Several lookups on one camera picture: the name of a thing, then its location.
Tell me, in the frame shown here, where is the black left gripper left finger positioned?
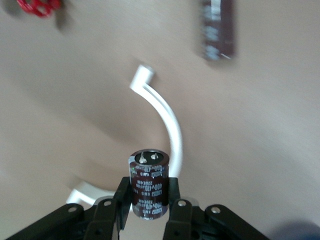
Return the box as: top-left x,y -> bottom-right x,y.
4,176 -> 133,240

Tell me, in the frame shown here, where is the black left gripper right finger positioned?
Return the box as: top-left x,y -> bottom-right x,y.
163,176 -> 271,240

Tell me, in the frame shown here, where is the small black connector block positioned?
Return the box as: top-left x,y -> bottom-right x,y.
128,149 -> 171,221

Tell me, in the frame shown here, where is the long brown electrolytic capacitor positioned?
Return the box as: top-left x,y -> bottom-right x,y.
198,0 -> 238,62

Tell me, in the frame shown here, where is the white curved plastic strip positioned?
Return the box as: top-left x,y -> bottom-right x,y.
65,64 -> 184,207

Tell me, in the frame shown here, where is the red coiled wire part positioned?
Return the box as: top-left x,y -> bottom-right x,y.
16,0 -> 62,19

